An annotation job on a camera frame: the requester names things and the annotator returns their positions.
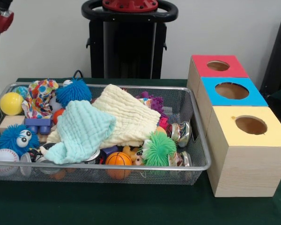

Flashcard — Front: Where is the white toy baseball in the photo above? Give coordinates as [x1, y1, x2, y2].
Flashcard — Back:
[0, 149, 21, 176]

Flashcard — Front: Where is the multicolour dotted fabric scrap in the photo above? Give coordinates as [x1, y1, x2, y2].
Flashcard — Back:
[28, 79, 59, 99]

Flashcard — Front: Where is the dark green tablecloth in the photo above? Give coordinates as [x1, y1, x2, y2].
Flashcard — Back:
[0, 77, 281, 225]

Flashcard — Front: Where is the wooden box with three holes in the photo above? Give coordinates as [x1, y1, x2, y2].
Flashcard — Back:
[186, 54, 281, 198]

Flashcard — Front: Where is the green spiky ball toy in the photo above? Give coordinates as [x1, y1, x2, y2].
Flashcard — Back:
[142, 131, 178, 167]

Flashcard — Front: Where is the orange toy basketball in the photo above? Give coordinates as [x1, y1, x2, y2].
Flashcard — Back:
[105, 151, 133, 180]

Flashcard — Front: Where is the mint waffle cloth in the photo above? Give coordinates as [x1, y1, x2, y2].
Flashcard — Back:
[39, 100, 117, 165]

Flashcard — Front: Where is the shallow mesh bin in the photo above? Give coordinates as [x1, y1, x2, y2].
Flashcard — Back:
[0, 83, 213, 186]

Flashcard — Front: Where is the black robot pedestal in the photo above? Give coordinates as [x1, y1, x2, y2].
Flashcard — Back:
[81, 0, 178, 80]

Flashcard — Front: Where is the yellow plastic ball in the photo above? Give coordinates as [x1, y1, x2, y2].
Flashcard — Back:
[0, 92, 24, 116]

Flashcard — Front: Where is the black upright panel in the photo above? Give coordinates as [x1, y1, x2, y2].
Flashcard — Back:
[259, 15, 281, 94]

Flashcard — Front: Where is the cream waffle cloth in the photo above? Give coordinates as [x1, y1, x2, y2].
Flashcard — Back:
[46, 83, 162, 149]

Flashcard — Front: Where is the multicolour patterned fabric bow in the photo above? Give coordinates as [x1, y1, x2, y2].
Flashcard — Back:
[21, 93, 56, 119]

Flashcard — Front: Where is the blue spiky ball with eyes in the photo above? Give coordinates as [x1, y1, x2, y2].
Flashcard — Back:
[0, 124, 39, 157]

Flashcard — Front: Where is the small blue spiky ball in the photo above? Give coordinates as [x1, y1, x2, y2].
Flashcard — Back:
[55, 78, 92, 109]

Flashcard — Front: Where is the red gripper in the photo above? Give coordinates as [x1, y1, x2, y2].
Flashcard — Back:
[0, 10, 15, 58]

